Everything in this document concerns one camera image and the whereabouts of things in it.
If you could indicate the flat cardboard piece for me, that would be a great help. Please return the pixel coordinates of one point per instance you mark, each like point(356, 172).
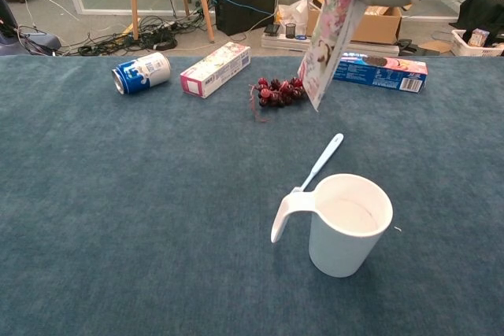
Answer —
point(437, 47)

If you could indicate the blue and white can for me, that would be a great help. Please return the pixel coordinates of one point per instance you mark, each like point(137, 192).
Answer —
point(143, 72)

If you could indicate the aluminium profile platform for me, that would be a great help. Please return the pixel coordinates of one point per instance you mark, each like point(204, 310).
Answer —
point(283, 43)

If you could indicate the blue carpet mat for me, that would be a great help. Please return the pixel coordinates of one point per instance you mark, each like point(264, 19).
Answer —
point(118, 214)

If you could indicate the open cardboard box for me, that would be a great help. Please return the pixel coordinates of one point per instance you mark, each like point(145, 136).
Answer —
point(378, 25)

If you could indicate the black mesh pen cup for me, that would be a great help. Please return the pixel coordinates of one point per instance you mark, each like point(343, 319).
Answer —
point(290, 31)

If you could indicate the dark blue rounded base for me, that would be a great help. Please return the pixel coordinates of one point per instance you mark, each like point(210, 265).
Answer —
point(39, 43)

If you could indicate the black flat floor bracket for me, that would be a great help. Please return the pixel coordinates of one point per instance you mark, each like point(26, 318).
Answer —
point(405, 45)

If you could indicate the black computer tower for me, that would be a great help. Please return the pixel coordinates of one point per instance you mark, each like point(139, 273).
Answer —
point(244, 1)

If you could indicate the black cloth covered stand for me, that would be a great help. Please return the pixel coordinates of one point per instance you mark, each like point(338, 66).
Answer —
point(484, 9)

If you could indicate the pink floral toothpaste box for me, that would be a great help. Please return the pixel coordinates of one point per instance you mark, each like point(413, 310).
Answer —
point(216, 70)

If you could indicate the white plastic bag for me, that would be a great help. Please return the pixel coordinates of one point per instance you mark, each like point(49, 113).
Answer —
point(293, 11)

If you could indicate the white toothpaste tube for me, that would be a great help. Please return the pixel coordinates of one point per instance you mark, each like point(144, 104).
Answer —
point(334, 29)

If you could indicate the white plastic basket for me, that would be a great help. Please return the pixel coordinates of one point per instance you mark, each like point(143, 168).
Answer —
point(478, 50)

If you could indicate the light blue toothbrush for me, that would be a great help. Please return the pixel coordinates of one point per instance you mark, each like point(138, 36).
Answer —
point(321, 161)

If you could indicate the red grape bunch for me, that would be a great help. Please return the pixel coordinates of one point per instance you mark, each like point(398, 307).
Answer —
point(279, 94)

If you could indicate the blue cookie box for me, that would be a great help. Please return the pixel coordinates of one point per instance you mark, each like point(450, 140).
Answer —
point(382, 72)

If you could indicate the small carton in basket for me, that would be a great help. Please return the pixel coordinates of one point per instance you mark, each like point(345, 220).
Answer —
point(478, 37)

